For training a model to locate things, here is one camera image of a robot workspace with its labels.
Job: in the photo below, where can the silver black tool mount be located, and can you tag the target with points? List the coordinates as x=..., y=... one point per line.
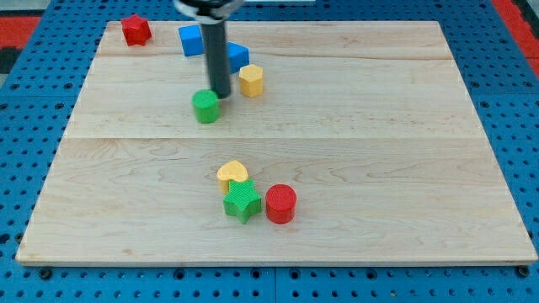
x=208, y=9

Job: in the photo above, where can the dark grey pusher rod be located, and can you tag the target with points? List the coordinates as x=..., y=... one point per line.
x=215, y=40

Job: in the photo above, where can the green cylinder block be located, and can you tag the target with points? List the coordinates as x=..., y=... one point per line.
x=206, y=106

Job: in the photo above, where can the light wooden board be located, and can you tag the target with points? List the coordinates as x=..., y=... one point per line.
x=369, y=122

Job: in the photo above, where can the blue cube block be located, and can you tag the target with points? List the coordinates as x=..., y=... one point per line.
x=191, y=40

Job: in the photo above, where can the blue triangle block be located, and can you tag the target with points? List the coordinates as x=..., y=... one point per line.
x=238, y=56

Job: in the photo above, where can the yellow hexagon block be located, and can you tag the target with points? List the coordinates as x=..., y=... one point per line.
x=251, y=78

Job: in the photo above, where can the red star block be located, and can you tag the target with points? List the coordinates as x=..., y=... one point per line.
x=136, y=30

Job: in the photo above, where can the yellow heart block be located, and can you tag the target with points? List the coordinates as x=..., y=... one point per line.
x=231, y=171

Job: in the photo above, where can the green star block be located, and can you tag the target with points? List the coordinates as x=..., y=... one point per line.
x=242, y=201

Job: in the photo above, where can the red cylinder block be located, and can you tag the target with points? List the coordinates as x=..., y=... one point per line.
x=280, y=203

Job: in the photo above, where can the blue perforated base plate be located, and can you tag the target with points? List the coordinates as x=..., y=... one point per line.
x=41, y=89

